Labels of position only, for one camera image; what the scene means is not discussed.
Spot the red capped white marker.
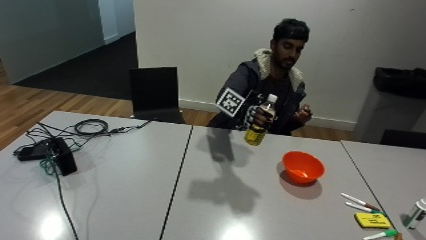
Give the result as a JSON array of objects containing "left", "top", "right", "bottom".
[{"left": 339, "top": 192, "right": 383, "bottom": 212}]

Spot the white marker cube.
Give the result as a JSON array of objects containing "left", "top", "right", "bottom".
[{"left": 215, "top": 87, "right": 246, "bottom": 118}]

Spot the yellow sponge eraser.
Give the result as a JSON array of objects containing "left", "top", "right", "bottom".
[{"left": 353, "top": 212, "right": 393, "bottom": 230}]

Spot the coiled black cable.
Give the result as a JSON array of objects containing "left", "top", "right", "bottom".
[{"left": 73, "top": 118, "right": 110, "bottom": 136}]

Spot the the person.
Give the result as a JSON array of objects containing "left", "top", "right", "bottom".
[{"left": 206, "top": 18, "right": 314, "bottom": 136}]

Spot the green cable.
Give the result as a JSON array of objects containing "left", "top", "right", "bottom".
[{"left": 38, "top": 148, "right": 61, "bottom": 177}]

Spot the green capped white marker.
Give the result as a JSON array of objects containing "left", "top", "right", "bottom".
[
  {"left": 362, "top": 229, "right": 399, "bottom": 240},
  {"left": 345, "top": 201, "right": 386, "bottom": 215}
]

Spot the black electronic box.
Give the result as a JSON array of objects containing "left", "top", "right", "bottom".
[{"left": 16, "top": 137, "right": 78, "bottom": 177}]

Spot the grey bin with black bag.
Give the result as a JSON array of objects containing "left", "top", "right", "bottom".
[{"left": 353, "top": 66, "right": 426, "bottom": 144}]

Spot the orange plastic bowl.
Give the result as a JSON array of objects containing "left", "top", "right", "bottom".
[{"left": 281, "top": 150, "right": 326, "bottom": 185}]

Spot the bottle with yellow liquid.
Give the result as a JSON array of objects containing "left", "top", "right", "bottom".
[{"left": 242, "top": 93, "right": 279, "bottom": 147}]

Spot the white spray bottle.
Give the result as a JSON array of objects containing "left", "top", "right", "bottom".
[{"left": 404, "top": 198, "right": 426, "bottom": 230}]

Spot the black chair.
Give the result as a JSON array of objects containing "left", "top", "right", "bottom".
[{"left": 128, "top": 66, "right": 186, "bottom": 125}]

